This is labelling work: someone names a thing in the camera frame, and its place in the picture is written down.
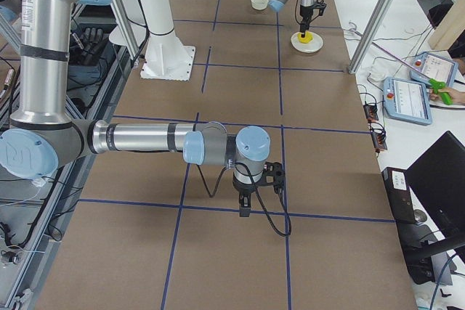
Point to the operator forearm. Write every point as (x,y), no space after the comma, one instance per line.
(460,97)

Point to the operator hand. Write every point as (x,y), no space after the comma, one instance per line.
(446,95)

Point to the black monitor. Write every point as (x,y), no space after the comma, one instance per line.
(437,180)

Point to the aluminium frame post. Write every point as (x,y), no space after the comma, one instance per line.
(371,29)

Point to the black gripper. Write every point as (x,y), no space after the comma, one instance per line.
(243,188)
(304,17)

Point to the yellow lemon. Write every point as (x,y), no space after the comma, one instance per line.
(304,40)

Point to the green handled reacher grabber stick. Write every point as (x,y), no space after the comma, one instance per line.
(432,82)

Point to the orange circuit board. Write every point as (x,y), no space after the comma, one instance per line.
(371,112)
(378,135)

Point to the orange circuit board lower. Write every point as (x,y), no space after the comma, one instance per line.
(378,135)

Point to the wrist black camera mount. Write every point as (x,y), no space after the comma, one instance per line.
(274,175)
(319,7)

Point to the blue teach pendant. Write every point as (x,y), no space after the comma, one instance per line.
(428,65)
(406,100)

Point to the far blue teach pendant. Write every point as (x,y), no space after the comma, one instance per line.
(428,65)

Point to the white small bowl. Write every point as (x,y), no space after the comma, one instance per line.
(259,5)

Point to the black mini pc box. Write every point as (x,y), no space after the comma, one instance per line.
(399,195)

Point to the white round plate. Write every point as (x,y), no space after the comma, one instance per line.
(309,43)

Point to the near blue teach pendant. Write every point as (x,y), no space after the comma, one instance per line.
(406,100)

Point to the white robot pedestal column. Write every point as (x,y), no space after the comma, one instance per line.
(165,56)

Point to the orange circuit board upper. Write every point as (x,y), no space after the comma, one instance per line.
(371,112)

